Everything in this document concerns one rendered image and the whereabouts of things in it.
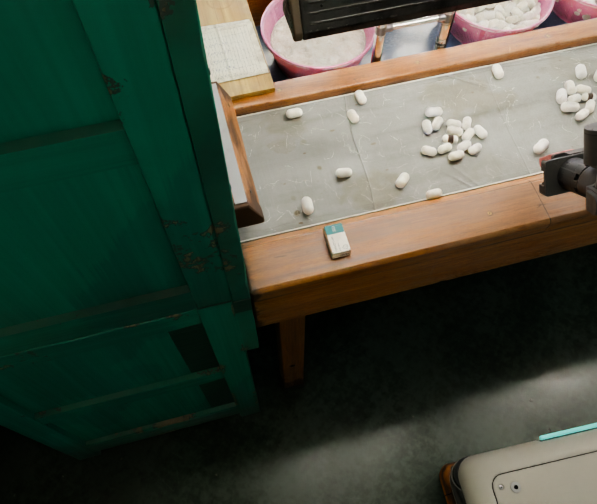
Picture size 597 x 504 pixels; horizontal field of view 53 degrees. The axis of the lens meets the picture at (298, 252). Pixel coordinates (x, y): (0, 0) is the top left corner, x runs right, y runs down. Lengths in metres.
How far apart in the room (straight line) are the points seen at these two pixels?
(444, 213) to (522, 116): 0.33
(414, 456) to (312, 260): 0.85
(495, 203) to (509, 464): 0.65
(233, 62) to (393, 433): 1.09
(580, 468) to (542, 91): 0.87
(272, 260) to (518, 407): 1.03
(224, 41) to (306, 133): 0.29
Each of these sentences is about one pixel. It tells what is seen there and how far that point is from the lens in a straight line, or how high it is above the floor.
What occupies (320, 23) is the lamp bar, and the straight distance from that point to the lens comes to 1.01.
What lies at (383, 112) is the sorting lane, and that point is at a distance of 1.32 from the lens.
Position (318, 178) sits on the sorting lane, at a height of 0.74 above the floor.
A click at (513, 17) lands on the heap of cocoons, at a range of 1.59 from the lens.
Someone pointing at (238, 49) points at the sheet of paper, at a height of 0.78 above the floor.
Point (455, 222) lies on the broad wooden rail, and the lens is 1.16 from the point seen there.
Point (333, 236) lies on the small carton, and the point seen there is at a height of 0.79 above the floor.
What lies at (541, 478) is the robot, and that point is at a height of 0.28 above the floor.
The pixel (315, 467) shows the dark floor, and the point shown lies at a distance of 1.75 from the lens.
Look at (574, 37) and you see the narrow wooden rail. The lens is 1.56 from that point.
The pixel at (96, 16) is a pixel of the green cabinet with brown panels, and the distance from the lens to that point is 0.50.
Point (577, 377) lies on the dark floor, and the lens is 1.98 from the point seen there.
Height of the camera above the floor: 1.74
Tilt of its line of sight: 63 degrees down
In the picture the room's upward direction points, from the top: straight up
